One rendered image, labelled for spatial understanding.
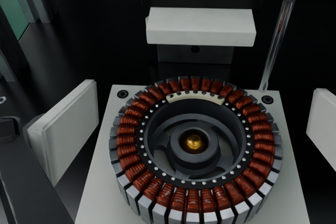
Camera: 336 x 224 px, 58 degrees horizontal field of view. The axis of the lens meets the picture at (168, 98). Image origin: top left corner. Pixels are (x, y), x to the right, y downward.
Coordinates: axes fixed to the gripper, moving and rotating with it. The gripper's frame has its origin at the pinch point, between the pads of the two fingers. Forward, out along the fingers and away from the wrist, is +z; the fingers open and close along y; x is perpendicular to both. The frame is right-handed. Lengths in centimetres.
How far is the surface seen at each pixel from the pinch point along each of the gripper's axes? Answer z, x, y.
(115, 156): -0.1, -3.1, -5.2
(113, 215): -0.7, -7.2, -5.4
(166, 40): 0.8, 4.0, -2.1
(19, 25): 22.8, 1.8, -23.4
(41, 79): 11.6, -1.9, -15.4
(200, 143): 1.8, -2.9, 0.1
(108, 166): 2.4, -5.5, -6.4
